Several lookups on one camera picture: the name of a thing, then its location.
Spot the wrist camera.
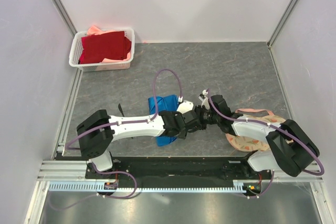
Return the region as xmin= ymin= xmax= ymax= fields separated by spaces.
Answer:
xmin=176 ymin=100 xmax=194 ymax=114
xmin=199 ymin=90 xmax=233 ymax=117

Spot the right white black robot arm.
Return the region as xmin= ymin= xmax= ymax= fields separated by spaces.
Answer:
xmin=195 ymin=105 xmax=324 ymax=179

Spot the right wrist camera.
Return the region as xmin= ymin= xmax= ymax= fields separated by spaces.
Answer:
xmin=199 ymin=90 xmax=233 ymax=117

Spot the white plastic basket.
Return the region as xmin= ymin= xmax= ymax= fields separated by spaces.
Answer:
xmin=69 ymin=26 xmax=135 ymax=71

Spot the floral round pot holder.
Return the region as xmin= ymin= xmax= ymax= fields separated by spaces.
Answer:
xmin=225 ymin=109 xmax=285 ymax=152

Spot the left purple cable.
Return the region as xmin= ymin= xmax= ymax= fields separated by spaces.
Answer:
xmin=48 ymin=68 xmax=184 ymax=210

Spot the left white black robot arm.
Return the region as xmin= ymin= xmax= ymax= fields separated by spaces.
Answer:
xmin=77 ymin=110 xmax=203 ymax=178

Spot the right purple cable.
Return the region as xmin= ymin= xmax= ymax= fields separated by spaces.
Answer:
xmin=201 ymin=88 xmax=325 ymax=198

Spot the pink cloth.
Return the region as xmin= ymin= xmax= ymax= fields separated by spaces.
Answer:
xmin=87 ymin=26 xmax=116 ymax=36

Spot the grey slotted cable duct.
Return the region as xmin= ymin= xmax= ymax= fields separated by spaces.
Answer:
xmin=49 ymin=181 xmax=248 ymax=193

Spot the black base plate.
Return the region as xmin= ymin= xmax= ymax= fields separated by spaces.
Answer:
xmin=85 ymin=155 xmax=271 ymax=182

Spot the red cloth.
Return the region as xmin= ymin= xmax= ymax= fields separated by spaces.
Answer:
xmin=79 ymin=31 xmax=131 ymax=64

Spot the purple cable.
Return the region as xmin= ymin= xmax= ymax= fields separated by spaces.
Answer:
xmin=48 ymin=68 xmax=184 ymax=210
xmin=201 ymin=88 xmax=325 ymax=198

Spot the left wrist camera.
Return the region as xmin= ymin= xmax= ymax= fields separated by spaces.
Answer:
xmin=176 ymin=100 xmax=194 ymax=114

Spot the blue cloth napkin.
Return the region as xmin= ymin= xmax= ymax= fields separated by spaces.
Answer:
xmin=148 ymin=94 xmax=178 ymax=147

